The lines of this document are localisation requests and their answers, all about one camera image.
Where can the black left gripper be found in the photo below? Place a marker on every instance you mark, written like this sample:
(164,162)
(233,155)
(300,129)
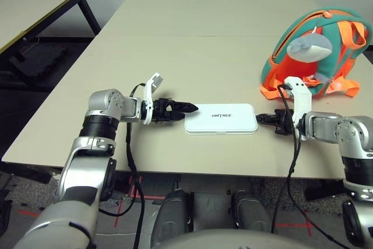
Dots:
(163,110)

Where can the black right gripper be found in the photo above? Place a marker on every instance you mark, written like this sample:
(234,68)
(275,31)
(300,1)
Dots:
(284,122)

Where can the white plastic pencil case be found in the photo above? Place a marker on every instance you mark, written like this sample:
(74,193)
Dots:
(221,119)

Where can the grey white plush toy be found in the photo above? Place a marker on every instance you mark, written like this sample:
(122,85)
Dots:
(311,49)

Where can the teal and orange backpack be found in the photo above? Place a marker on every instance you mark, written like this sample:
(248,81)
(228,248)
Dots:
(335,65)

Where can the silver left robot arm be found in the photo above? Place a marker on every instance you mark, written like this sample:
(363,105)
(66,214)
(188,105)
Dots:
(87,167)

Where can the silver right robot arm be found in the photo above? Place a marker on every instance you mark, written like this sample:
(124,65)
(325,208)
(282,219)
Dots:
(346,129)

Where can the dark grey right robot leg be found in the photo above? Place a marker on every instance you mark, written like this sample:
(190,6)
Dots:
(250,211)

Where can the dark grey robot leg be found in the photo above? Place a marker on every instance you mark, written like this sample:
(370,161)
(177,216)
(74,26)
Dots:
(250,211)
(172,214)

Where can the dark grey left robot leg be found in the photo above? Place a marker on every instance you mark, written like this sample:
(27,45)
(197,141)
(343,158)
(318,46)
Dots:
(172,214)

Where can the grey robot torso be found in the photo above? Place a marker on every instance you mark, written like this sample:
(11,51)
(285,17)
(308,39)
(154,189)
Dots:
(233,240)

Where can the black foam floor mat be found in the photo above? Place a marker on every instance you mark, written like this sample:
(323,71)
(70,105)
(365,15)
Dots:
(38,59)

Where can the black framed side table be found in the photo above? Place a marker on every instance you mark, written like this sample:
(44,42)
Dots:
(35,7)

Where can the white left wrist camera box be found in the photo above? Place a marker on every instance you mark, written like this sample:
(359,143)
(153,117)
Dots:
(148,97)

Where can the black main table frame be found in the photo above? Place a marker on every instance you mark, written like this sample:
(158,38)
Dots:
(320,190)

